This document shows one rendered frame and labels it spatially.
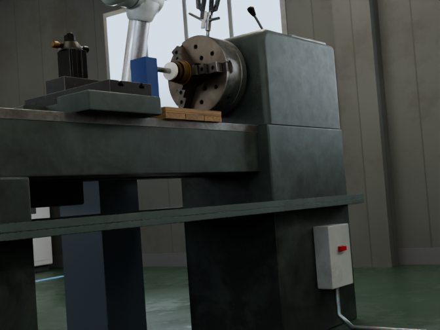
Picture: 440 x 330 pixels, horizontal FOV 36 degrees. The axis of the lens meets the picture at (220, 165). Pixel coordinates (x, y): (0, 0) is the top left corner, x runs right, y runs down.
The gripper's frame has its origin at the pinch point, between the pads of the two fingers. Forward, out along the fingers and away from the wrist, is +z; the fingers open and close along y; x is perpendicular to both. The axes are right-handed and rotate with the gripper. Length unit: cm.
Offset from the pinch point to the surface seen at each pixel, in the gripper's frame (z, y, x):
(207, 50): 12.5, 1.9, 9.8
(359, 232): 118, -201, -157
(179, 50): 13.3, 10.6, 1.7
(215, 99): 31.5, -1.1, 15.5
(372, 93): 14, -201, -161
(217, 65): 18.4, 1.2, 18.8
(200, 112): 37, 13, 34
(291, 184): 63, -36, 20
